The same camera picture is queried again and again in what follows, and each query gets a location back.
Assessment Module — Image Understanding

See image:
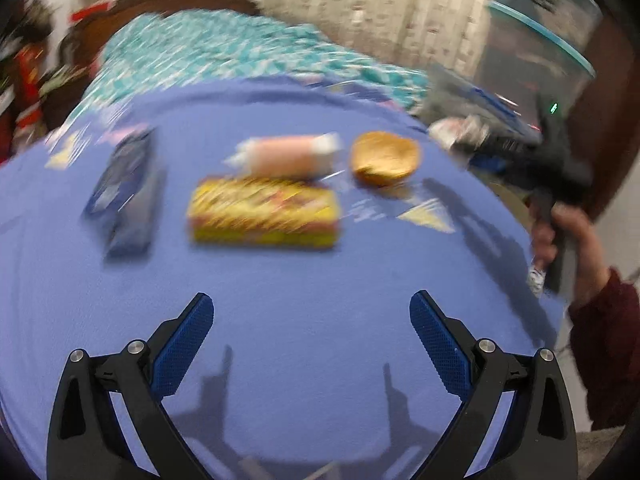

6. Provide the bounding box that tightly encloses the orange peel half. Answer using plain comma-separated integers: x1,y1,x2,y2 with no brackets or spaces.
349,131,421,188

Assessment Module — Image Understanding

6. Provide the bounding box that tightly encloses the dark blue milk carton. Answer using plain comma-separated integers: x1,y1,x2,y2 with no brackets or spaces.
82,127,166,260

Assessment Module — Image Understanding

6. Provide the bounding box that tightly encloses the pink white cylindrical bottle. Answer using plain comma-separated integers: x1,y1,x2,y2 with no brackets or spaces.
224,132,342,180

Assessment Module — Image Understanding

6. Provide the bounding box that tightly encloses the yellow red medicine box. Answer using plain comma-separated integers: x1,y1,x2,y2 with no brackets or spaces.
186,177,341,249

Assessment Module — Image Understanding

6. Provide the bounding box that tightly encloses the white tissue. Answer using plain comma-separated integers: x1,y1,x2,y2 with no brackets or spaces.
428,115,489,153

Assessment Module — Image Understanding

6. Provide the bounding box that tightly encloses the dark red sleeve forearm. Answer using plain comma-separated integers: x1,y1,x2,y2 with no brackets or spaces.
568,269,639,430

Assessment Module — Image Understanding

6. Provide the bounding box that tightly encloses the person's right hand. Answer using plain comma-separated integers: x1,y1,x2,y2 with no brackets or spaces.
528,202,611,309

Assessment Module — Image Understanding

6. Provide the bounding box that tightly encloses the upper clear storage bin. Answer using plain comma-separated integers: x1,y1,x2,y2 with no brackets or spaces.
495,0,602,51

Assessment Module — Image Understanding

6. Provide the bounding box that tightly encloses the clear bin teal lid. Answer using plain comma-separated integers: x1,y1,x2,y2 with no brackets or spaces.
474,0,599,126

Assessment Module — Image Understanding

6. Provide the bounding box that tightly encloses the beige leaf pattern curtain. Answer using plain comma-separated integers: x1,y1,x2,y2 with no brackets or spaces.
262,0,490,77

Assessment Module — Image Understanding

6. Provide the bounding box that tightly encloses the blue patterned bed sheet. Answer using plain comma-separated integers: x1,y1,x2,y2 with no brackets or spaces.
1,79,564,479

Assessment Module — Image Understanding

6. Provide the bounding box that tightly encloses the dark carved wooden headboard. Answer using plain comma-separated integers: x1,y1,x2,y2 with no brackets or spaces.
54,0,262,82

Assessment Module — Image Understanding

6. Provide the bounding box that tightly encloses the teal white patterned quilt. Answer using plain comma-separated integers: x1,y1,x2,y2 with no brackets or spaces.
74,8,432,116

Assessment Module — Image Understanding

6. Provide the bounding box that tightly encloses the clear bin blue handle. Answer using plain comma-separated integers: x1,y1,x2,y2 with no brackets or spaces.
418,64,541,144

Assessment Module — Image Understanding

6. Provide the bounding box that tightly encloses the cluttered wall shelf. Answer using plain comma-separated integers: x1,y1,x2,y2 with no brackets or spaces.
0,0,101,162

